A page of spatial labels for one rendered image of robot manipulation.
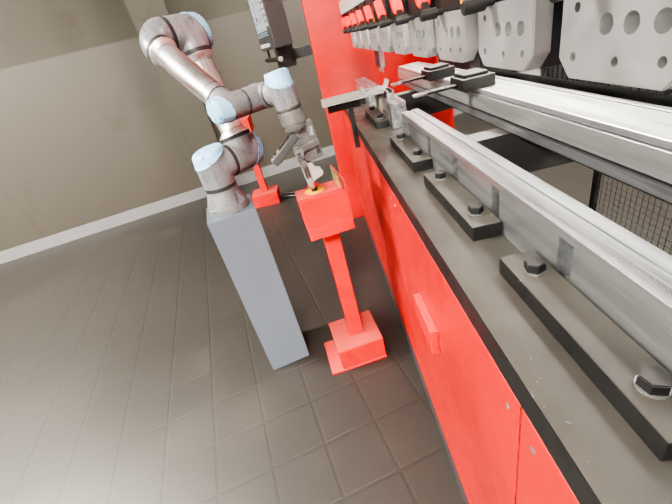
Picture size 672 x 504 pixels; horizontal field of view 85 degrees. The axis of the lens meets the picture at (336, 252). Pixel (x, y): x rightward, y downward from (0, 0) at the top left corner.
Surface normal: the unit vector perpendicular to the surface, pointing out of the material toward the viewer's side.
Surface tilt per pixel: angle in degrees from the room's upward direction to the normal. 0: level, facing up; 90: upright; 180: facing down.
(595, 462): 0
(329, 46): 90
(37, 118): 90
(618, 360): 0
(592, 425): 0
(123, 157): 90
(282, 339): 90
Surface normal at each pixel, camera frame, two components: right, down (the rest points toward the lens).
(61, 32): 0.33, 0.43
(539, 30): 0.08, 0.50
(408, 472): -0.22, -0.84
